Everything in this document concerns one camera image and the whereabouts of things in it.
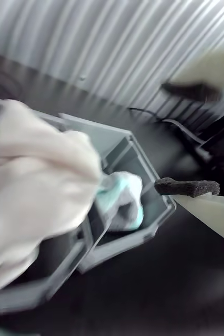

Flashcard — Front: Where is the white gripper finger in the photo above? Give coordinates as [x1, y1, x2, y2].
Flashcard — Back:
[161, 47, 224, 102]
[153, 177, 224, 249]

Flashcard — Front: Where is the fuzzy teal and grey sock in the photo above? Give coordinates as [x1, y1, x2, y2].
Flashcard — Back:
[95, 171, 145, 232]

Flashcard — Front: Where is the white sock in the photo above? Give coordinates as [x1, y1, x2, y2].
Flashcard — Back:
[0, 99, 103, 297]

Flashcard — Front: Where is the black metal stand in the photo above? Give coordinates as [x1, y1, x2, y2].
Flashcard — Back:
[194, 104, 224, 208]

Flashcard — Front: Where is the grey plastic storage bin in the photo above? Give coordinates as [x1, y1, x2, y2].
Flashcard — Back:
[58, 112, 177, 274]
[0, 94, 94, 314]

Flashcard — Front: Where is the black cable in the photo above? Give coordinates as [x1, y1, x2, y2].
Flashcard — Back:
[162, 118, 206, 145]
[129, 107, 170, 124]

